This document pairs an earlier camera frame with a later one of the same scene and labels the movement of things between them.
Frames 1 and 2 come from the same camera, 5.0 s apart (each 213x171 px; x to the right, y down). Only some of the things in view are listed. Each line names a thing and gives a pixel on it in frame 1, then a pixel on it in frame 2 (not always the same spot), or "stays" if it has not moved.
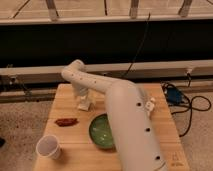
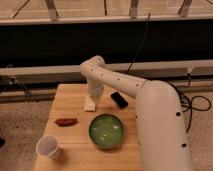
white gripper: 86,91 -> 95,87
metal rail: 116,72 stays
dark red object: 66,122 stays
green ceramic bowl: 100,130 stays
